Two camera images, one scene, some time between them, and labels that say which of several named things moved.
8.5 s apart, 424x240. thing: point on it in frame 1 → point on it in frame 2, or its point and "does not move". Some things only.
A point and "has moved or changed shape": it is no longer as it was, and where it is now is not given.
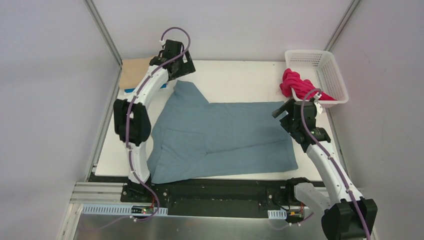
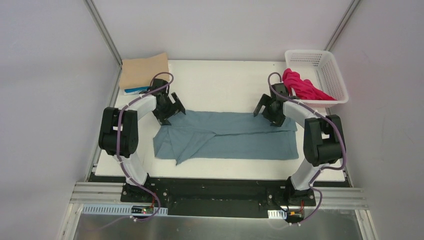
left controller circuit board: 142,209 does not move
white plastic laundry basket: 319,67 does not move
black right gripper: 286,110 → 268,108
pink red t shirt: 301,89 does not move
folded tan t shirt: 133,71 does not move
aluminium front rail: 96,194 does not move
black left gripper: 182,66 → 170,108
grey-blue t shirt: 191,138 has moved or changed shape
